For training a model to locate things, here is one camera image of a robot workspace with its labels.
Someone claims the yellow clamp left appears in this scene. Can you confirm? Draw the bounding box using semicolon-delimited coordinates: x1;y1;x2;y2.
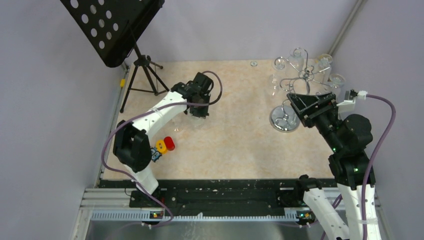
119;78;126;88

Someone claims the chrome wine glass rack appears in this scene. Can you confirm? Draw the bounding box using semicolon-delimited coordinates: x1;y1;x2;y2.
269;47;333;133

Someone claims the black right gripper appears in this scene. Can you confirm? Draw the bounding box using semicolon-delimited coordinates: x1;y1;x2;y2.
286;90;344;152

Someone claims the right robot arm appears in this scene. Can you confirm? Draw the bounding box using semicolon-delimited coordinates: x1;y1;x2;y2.
287;93;382;240

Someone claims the red cylinder block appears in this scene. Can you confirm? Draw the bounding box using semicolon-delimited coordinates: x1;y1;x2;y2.
163;136;176;151

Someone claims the etched wine glass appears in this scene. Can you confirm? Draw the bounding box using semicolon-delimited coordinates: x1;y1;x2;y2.
323;73;346;96
315;53;333;83
288;47;309;72

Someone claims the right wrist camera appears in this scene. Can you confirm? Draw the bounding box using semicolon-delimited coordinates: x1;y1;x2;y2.
337;89;368;114

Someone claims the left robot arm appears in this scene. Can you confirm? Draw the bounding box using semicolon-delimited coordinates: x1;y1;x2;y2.
112;72;214;207

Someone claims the yellow ring block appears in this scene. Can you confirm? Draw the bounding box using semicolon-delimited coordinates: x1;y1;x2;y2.
155;139;168;155

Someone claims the black perforated music stand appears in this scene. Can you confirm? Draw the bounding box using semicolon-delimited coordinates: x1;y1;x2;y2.
61;0;170;113

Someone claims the clear smooth wine glass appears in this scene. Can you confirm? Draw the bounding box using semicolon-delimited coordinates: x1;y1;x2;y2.
171;117;186;133

